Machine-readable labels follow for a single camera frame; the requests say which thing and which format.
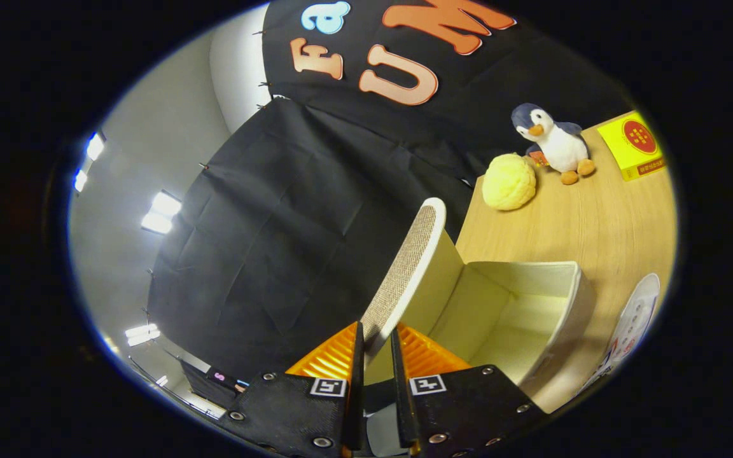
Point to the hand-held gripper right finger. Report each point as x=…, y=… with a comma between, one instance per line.
x=403, y=407

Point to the yellow round plush bun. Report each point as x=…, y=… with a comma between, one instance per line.
x=509, y=181

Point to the ceiling light panel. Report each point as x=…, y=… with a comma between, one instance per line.
x=95, y=146
x=142, y=334
x=80, y=180
x=161, y=213

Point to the penguin plush toy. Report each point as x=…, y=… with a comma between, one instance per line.
x=560, y=146

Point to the cream fabric storage box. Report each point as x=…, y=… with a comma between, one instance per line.
x=506, y=318

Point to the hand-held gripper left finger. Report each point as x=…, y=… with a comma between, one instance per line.
x=355, y=413

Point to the yellow book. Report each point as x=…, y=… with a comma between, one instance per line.
x=634, y=143

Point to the row of cloth clips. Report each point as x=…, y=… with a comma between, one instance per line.
x=266, y=83

